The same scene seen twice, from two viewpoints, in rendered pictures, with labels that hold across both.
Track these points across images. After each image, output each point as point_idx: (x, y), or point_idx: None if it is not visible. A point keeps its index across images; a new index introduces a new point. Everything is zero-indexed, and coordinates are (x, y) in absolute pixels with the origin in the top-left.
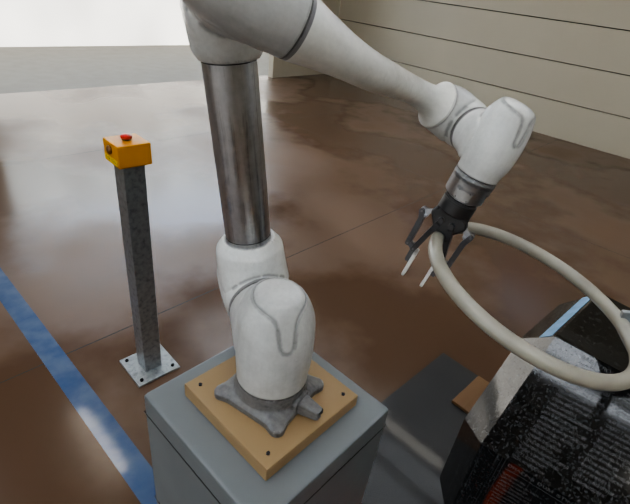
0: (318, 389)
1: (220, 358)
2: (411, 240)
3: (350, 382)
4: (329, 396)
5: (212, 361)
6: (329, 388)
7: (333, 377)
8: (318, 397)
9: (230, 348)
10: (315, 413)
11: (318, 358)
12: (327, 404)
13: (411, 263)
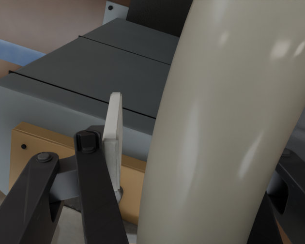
0: (119, 202)
1: None
2: (57, 219)
3: (146, 140)
4: (135, 195)
5: None
6: (129, 185)
7: (124, 168)
8: (125, 202)
9: None
10: (135, 243)
11: (87, 121)
12: (139, 205)
13: (120, 112)
